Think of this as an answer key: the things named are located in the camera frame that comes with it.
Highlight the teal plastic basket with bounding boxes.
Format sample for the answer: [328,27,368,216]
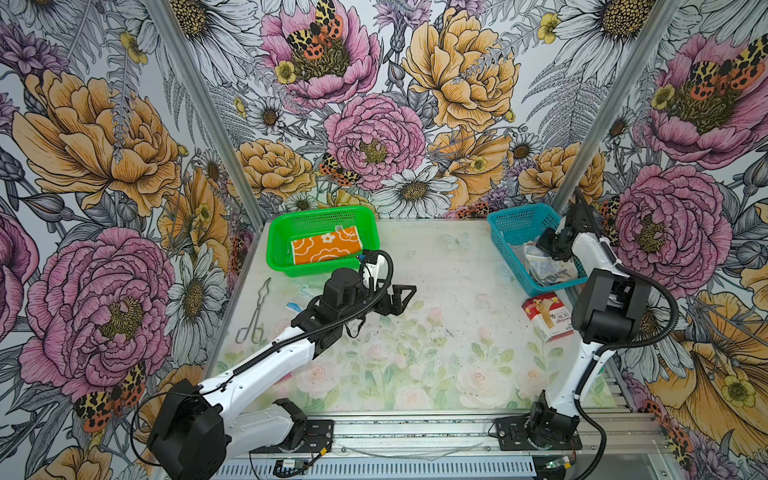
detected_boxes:
[487,203,588,297]

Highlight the aluminium front rail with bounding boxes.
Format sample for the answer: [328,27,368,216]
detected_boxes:
[237,410,669,459]

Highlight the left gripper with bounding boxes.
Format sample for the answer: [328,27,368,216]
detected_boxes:
[341,277,417,323]

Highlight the grey blue towel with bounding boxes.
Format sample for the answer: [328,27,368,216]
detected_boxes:
[522,243,579,286]

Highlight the orange white patterned towel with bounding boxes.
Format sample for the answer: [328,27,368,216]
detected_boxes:
[291,226,363,265]

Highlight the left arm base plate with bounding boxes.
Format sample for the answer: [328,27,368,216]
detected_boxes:
[252,419,335,455]

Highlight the red white small box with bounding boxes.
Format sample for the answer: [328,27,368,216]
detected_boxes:
[522,292,574,342]

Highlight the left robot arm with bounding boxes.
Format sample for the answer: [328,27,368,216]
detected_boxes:
[147,251,417,479]

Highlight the small blue white packet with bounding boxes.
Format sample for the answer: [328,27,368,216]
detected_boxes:
[286,285,322,313]

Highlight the metal tongs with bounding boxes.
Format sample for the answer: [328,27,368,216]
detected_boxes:
[235,277,271,345]

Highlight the green plastic basket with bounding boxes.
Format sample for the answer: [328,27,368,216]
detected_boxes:
[266,206,380,277]

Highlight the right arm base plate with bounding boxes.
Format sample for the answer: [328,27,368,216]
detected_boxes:
[490,415,583,451]

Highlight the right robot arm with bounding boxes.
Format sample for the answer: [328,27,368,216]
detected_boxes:
[525,198,679,448]

